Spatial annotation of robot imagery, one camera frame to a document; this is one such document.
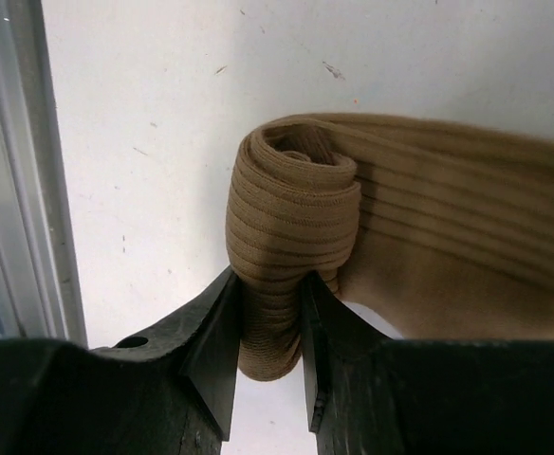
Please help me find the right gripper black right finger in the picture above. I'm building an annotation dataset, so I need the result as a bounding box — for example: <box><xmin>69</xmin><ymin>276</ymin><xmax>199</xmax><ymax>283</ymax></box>
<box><xmin>301</xmin><ymin>274</ymin><xmax>554</xmax><ymax>454</ymax></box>

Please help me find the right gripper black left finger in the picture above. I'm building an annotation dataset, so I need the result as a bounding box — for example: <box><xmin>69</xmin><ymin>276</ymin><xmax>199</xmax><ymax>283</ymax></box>
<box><xmin>0</xmin><ymin>269</ymin><xmax>239</xmax><ymax>454</ymax></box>

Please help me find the brown sock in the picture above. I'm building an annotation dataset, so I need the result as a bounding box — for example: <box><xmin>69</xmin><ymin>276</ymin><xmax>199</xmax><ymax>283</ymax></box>
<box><xmin>226</xmin><ymin>113</ymin><xmax>554</xmax><ymax>381</ymax></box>

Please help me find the aluminium frame rail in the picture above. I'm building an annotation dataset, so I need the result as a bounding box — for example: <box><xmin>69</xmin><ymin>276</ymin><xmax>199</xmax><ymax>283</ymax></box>
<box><xmin>0</xmin><ymin>1</ymin><xmax>87</xmax><ymax>345</ymax></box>

